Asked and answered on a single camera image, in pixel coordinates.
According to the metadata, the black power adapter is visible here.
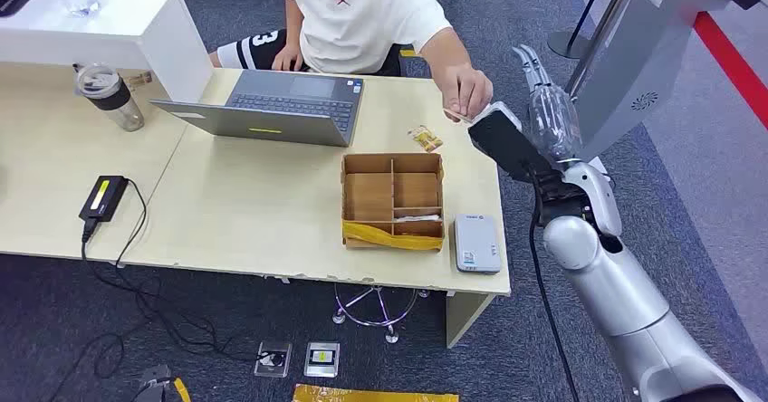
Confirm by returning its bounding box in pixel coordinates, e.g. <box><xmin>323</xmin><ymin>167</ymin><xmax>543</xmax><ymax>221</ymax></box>
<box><xmin>78</xmin><ymin>175</ymin><xmax>130</xmax><ymax>225</ymax></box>

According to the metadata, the person's right hand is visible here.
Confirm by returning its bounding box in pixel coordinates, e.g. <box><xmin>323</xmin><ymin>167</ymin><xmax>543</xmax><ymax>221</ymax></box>
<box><xmin>271</xmin><ymin>43</ymin><xmax>305</xmax><ymax>73</ymax></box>

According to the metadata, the person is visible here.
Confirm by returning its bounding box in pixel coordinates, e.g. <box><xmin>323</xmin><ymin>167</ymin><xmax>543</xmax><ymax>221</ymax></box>
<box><xmin>207</xmin><ymin>0</ymin><xmax>494</xmax><ymax>125</ymax></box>

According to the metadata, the grey white card reader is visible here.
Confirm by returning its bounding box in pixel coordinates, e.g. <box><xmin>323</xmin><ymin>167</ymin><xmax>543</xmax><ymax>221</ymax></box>
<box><xmin>453</xmin><ymin>213</ymin><xmax>503</xmax><ymax>275</ymax></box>

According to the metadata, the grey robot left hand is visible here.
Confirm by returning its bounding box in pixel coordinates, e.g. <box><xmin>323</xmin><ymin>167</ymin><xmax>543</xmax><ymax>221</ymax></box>
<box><xmin>134</xmin><ymin>364</ymin><xmax>175</xmax><ymax>402</ymax></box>

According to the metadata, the grey laptop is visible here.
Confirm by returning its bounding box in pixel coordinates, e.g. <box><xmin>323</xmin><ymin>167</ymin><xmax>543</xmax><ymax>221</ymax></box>
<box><xmin>149</xmin><ymin>69</ymin><xmax>365</xmax><ymax>148</ymax></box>

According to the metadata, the chrome stanchion post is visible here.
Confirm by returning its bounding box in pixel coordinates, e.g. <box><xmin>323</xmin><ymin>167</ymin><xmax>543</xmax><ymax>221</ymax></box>
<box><xmin>564</xmin><ymin>0</ymin><xmax>638</xmax><ymax>98</ymax></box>

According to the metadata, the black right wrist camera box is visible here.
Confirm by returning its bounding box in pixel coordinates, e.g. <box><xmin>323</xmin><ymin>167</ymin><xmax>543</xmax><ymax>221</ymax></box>
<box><xmin>466</xmin><ymin>101</ymin><xmax>564</xmax><ymax>185</ymax></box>

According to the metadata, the black power cable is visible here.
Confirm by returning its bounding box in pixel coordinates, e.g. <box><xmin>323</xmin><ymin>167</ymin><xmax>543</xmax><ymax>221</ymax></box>
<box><xmin>44</xmin><ymin>178</ymin><xmax>283</xmax><ymax>402</ymax></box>

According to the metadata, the open floor socket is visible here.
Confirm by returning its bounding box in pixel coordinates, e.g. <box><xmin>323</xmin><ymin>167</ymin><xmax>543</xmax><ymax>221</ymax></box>
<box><xmin>254</xmin><ymin>340</ymin><xmax>293</xmax><ymax>378</ymax></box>

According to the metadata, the closed floor socket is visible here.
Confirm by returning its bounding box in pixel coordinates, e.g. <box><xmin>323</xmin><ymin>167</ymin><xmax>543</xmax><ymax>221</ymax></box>
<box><xmin>303</xmin><ymin>341</ymin><xmax>341</xmax><ymax>378</ymax></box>

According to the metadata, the wooden divided box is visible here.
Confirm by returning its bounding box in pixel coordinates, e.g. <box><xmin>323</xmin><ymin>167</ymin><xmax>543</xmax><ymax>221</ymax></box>
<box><xmin>341</xmin><ymin>151</ymin><xmax>446</xmax><ymax>252</ymax></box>

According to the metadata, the clear tumbler with black band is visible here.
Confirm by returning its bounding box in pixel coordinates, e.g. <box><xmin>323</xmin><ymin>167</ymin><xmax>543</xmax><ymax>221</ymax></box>
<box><xmin>73</xmin><ymin>64</ymin><xmax>146</xmax><ymax>133</ymax></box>

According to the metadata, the red barrier belt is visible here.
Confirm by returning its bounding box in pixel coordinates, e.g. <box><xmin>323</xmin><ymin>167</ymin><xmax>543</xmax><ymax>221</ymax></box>
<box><xmin>693</xmin><ymin>11</ymin><xmax>768</xmax><ymax>130</ymax></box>

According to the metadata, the yellow wrapped package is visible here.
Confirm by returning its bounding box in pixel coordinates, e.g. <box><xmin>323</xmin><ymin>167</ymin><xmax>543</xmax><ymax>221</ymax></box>
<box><xmin>292</xmin><ymin>383</ymin><xmax>460</xmax><ymax>402</ymax></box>

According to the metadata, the person's left hand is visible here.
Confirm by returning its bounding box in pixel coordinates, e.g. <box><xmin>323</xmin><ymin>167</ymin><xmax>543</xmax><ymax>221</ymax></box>
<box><xmin>433</xmin><ymin>66</ymin><xmax>494</xmax><ymax>123</ymax></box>

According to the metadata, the white desk riser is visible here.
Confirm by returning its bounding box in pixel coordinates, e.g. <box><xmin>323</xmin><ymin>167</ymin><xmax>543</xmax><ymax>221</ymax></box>
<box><xmin>0</xmin><ymin>0</ymin><xmax>215</xmax><ymax>104</ymax></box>

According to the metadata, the grey kiosk stand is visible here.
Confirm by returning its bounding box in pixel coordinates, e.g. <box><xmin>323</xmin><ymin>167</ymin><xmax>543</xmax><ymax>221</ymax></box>
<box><xmin>561</xmin><ymin>0</ymin><xmax>768</xmax><ymax>178</ymax></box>

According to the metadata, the black stanchion post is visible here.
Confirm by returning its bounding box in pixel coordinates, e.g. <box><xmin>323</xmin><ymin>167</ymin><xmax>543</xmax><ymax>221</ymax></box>
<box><xmin>547</xmin><ymin>0</ymin><xmax>612</xmax><ymax>61</ymax></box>

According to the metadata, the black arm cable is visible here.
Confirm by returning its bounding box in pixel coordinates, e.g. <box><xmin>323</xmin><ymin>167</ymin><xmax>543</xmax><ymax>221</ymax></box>
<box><xmin>527</xmin><ymin>171</ymin><xmax>581</xmax><ymax>402</ymax></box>

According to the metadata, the chrome stool base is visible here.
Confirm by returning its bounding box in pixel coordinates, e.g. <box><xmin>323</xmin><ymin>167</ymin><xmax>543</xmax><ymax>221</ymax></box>
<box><xmin>331</xmin><ymin>283</ymin><xmax>431</xmax><ymax>345</ymax></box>

